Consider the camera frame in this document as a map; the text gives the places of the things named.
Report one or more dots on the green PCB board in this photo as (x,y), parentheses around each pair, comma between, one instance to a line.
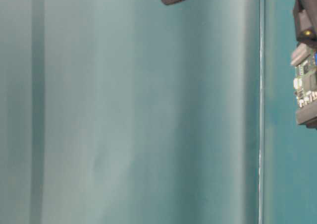
(305,81)

